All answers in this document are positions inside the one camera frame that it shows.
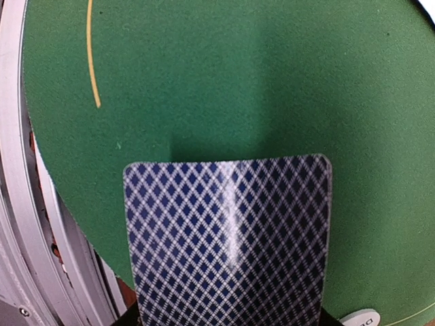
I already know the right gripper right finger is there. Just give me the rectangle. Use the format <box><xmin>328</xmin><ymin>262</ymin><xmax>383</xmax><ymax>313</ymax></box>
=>
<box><xmin>318</xmin><ymin>308</ymin><xmax>344</xmax><ymax>326</ymax></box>

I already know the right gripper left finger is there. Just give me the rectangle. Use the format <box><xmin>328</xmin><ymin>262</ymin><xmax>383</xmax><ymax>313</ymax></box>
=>
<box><xmin>114</xmin><ymin>304</ymin><xmax>141</xmax><ymax>326</ymax></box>

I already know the blue playing card deck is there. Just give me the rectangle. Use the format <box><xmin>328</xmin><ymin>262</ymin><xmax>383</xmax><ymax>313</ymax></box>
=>
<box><xmin>123</xmin><ymin>155</ymin><xmax>332</xmax><ymax>325</ymax></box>

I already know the white dealer button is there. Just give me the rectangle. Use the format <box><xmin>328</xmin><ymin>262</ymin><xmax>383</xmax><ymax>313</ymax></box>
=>
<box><xmin>339</xmin><ymin>308</ymin><xmax>381</xmax><ymax>326</ymax></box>

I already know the round green poker mat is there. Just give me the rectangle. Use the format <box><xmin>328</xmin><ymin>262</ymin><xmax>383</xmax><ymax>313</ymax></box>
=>
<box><xmin>22</xmin><ymin>1</ymin><xmax>434</xmax><ymax>325</ymax></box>

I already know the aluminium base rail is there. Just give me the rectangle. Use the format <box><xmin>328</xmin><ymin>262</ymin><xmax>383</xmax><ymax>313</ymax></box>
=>
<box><xmin>1</xmin><ymin>1</ymin><xmax>126</xmax><ymax>325</ymax></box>

